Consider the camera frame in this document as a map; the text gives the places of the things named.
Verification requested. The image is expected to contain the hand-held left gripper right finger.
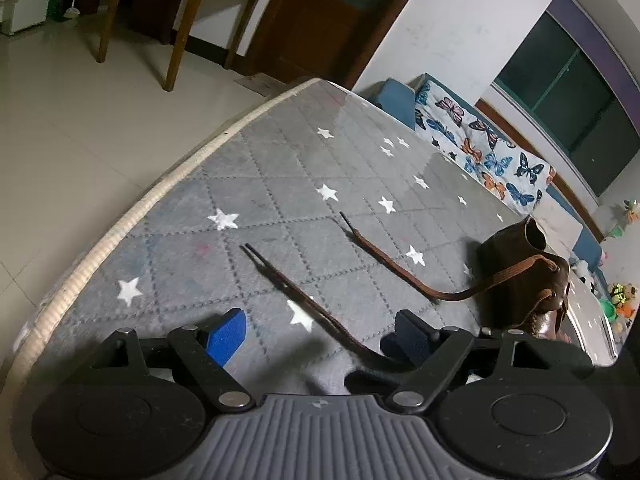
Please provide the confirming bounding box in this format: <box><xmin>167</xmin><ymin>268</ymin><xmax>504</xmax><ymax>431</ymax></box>
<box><xmin>380</xmin><ymin>310</ymin><xmax>596</xmax><ymax>415</ymax></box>

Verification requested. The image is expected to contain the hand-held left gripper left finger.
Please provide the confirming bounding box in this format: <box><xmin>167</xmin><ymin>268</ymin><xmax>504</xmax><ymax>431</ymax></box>
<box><xmin>90</xmin><ymin>308</ymin><xmax>253</xmax><ymax>413</ymax></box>

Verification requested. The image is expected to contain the brown shoelace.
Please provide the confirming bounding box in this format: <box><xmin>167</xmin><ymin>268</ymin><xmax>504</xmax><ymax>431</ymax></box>
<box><xmin>240</xmin><ymin>211</ymin><xmax>571</xmax><ymax>373</ymax></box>

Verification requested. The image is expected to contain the brown leather shoe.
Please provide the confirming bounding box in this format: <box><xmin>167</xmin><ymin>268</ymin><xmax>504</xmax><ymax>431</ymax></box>
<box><xmin>475</xmin><ymin>215</ymin><xmax>573</xmax><ymax>341</ymax></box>

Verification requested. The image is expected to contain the grey star quilted table cover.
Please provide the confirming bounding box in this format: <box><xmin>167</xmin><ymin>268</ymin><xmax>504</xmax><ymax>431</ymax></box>
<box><xmin>10</xmin><ymin>77</ymin><xmax>621</xmax><ymax>396</ymax></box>

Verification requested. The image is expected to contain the black and white cow plush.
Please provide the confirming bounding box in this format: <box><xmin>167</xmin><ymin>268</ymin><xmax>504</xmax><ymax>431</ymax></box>
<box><xmin>570</xmin><ymin>257</ymin><xmax>601</xmax><ymax>293</ymax></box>

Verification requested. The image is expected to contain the white pillow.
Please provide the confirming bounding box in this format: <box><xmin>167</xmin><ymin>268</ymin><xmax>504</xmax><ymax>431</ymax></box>
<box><xmin>535</xmin><ymin>192</ymin><xmax>586</xmax><ymax>248</ymax></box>

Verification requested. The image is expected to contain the teddy bear with green vest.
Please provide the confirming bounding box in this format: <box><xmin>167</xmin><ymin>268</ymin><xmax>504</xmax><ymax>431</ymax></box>
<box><xmin>607</xmin><ymin>282</ymin><xmax>640</xmax><ymax>318</ymax></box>

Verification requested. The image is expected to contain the butterfly pattern pillow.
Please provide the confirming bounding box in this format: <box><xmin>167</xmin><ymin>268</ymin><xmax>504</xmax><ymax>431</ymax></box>
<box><xmin>412</xmin><ymin>77</ymin><xmax>557</xmax><ymax>208</ymax></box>

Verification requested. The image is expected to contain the blue sofa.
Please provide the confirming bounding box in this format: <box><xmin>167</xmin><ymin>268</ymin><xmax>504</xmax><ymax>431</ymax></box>
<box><xmin>360</xmin><ymin>74</ymin><xmax>608</xmax><ymax>281</ymax></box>

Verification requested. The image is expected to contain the grey doormat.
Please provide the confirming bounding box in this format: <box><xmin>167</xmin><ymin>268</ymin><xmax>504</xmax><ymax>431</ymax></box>
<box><xmin>235</xmin><ymin>72</ymin><xmax>288</xmax><ymax>96</ymax></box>

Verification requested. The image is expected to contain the dark glass window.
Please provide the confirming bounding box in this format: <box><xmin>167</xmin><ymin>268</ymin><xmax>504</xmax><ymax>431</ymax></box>
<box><xmin>492</xmin><ymin>0</ymin><xmax>640</xmax><ymax>198</ymax></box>

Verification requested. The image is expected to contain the wooden door with glass pane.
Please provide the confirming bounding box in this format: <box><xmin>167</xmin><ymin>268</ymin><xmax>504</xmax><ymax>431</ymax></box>
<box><xmin>245</xmin><ymin>0</ymin><xmax>436</xmax><ymax>91</ymax></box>

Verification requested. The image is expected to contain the white fridge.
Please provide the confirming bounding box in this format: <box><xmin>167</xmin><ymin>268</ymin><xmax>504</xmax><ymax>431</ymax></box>
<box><xmin>0</xmin><ymin>0</ymin><xmax>56</xmax><ymax>36</ymax></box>

